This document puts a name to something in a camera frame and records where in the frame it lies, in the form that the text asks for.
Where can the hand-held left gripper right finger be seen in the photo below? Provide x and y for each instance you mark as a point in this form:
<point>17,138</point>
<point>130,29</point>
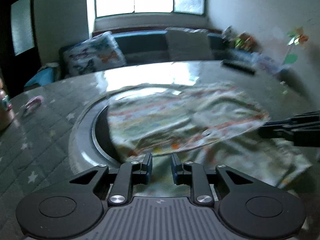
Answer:
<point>173,172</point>

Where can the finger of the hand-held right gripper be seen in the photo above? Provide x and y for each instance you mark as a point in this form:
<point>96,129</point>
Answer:
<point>275,132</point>
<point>280,123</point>

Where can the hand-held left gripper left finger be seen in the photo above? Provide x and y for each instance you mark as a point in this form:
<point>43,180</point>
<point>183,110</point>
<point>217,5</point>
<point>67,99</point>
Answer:
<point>149,172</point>

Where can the pale patterned child's garment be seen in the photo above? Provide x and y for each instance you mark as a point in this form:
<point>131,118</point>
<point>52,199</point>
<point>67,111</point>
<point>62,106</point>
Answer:
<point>175,115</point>

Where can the clear plastic storage box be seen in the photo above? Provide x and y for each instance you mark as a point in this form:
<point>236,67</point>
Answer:
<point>267,61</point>

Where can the black remote control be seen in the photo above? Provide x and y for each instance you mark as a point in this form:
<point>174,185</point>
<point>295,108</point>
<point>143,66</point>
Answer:
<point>237,66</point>

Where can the orange plush toy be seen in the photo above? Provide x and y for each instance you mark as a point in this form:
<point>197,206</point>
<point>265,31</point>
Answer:
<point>250,41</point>

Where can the colourful paper pinwheel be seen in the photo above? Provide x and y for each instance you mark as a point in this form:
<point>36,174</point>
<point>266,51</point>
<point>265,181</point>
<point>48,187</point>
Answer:
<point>297,36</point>

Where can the plush toy with green vest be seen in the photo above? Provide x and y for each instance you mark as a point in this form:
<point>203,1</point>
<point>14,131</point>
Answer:
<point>239,42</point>

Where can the black and white plush toy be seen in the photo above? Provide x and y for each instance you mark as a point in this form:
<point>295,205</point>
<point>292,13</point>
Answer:
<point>228,36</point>

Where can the plain grey pillow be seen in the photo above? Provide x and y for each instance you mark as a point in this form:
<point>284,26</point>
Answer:
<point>187,45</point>

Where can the teal corner sofa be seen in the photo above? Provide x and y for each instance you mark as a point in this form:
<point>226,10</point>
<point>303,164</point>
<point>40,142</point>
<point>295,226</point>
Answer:
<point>142,45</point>

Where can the butterfly print pillow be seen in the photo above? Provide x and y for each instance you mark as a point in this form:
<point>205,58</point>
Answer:
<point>92,55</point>

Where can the small pink hair clip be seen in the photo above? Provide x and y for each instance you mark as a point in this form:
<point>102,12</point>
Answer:
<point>32,102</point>

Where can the blue cushion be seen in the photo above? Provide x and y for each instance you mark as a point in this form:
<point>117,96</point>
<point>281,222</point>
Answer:
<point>40,77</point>

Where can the pink cartoon face bottle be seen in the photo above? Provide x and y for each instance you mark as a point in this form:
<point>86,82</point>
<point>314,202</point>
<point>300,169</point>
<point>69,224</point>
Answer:
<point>3,100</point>

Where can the dark door with glass pane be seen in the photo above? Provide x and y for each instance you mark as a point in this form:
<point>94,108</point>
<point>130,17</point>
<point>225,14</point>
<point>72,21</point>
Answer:
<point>5,42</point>

